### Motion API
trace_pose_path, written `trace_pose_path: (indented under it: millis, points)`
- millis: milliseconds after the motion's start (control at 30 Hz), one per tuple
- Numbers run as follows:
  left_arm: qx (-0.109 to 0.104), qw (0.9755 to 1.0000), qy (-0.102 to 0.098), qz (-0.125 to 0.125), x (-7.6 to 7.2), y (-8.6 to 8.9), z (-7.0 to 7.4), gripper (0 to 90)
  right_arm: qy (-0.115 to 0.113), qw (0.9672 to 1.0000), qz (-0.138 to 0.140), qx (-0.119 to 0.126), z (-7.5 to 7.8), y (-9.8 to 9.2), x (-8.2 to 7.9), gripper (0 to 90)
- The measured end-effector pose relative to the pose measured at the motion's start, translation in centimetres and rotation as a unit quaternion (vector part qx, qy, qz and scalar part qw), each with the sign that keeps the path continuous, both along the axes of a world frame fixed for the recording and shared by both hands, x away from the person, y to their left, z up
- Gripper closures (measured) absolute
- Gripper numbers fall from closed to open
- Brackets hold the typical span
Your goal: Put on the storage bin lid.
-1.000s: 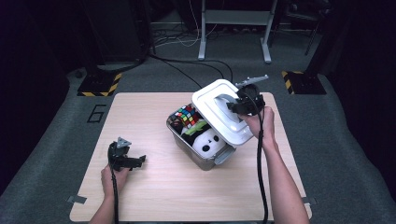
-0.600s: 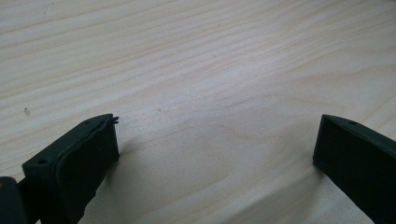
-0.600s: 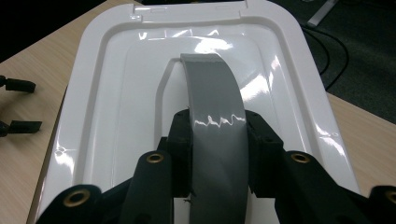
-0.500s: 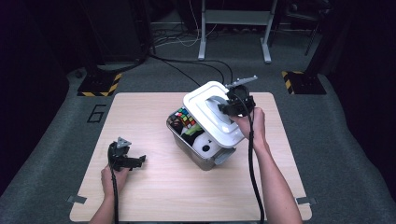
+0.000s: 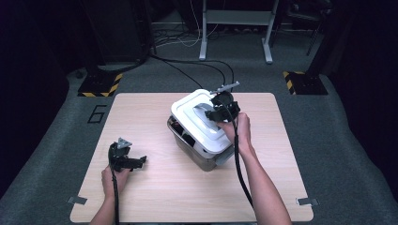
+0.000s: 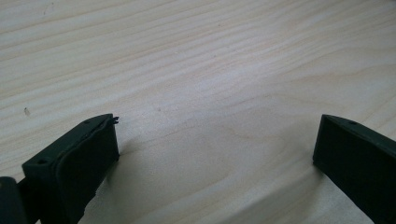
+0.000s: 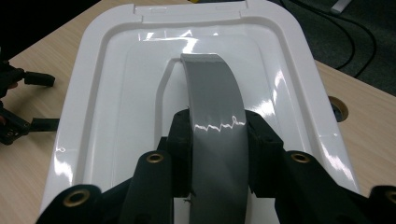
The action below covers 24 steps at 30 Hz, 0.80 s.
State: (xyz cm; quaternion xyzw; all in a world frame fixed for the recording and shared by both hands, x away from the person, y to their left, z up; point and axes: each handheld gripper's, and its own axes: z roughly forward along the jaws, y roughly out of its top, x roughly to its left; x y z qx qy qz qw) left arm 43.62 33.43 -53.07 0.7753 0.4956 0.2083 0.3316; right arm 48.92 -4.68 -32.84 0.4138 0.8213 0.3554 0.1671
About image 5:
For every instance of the person's right hand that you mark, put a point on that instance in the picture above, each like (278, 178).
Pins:
(242, 134)

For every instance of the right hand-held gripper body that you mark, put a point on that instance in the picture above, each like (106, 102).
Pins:
(223, 100)

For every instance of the person's left hand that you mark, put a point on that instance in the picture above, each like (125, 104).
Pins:
(112, 184)

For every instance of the grey metal table bracket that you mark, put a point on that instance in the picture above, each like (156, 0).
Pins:
(307, 201)
(77, 200)

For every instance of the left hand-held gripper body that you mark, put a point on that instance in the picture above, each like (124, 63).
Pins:
(119, 156)

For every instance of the black metal stand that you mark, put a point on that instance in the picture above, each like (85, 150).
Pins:
(316, 37)

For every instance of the black yellow striped base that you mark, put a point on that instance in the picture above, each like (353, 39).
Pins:
(98, 84)
(308, 84)

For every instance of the grey metal container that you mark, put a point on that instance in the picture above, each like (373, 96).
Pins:
(200, 159)

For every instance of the white metal stand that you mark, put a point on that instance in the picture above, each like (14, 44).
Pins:
(203, 31)

